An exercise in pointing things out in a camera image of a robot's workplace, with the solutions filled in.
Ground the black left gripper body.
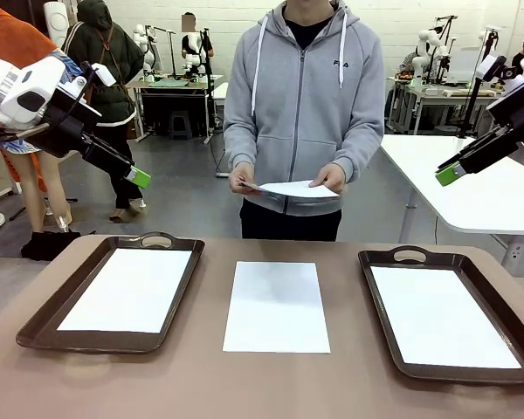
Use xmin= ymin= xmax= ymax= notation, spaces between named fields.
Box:
xmin=30 ymin=90 xmax=104 ymax=159

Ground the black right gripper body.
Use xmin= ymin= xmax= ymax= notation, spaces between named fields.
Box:
xmin=486 ymin=85 xmax=524 ymax=148

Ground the white A4 sheet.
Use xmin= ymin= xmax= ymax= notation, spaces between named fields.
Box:
xmin=222 ymin=261 xmax=332 ymax=354
xmin=56 ymin=247 xmax=194 ymax=334
xmin=369 ymin=264 xmax=523 ymax=370

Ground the white A4 paper stack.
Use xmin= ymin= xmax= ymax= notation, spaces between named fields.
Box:
xmin=243 ymin=179 xmax=340 ymax=200

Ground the person's right forearm grey sleeve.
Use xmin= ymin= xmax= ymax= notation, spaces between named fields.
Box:
xmin=222 ymin=120 xmax=259 ymax=169

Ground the person's left forearm grey sleeve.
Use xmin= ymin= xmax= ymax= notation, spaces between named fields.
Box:
xmin=329 ymin=120 xmax=385 ymax=175

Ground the person's right hand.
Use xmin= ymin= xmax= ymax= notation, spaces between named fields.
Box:
xmin=229 ymin=161 xmax=263 ymax=196

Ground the person's left hand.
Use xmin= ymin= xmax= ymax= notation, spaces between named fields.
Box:
xmin=308 ymin=163 xmax=348 ymax=196

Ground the white side table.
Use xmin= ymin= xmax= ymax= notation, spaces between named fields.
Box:
xmin=379 ymin=134 xmax=524 ymax=277

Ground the black tripod stand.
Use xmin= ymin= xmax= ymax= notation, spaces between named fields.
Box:
xmin=456 ymin=26 xmax=502 ymax=140

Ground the background work desk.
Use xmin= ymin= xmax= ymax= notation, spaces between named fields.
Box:
xmin=387 ymin=74 xmax=521 ymax=135
xmin=125 ymin=72 xmax=224 ymax=141

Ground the grey stool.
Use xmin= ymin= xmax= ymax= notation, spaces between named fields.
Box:
xmin=169 ymin=109 xmax=193 ymax=140

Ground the person in dark green coat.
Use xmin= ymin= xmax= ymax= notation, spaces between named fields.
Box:
xmin=60 ymin=0 xmax=146 ymax=222

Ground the black bag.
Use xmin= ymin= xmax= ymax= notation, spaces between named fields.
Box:
xmin=20 ymin=230 xmax=82 ymax=262

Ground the person in black T-shirt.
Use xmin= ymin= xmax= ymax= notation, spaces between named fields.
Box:
xmin=181 ymin=12 xmax=216 ymax=76

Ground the brown plastic tray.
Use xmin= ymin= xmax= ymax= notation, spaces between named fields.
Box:
xmin=16 ymin=230 xmax=206 ymax=354
xmin=357 ymin=245 xmax=524 ymax=385

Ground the person in grey hoodie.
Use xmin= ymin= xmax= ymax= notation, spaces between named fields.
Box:
xmin=222 ymin=0 xmax=386 ymax=242

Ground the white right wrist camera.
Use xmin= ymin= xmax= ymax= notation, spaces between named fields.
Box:
xmin=479 ymin=54 xmax=524 ymax=83

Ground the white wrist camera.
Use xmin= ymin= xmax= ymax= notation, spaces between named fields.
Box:
xmin=80 ymin=60 xmax=118 ymax=88
xmin=479 ymin=54 xmax=524 ymax=83

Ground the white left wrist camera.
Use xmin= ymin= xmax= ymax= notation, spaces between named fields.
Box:
xmin=80 ymin=60 xmax=118 ymax=88

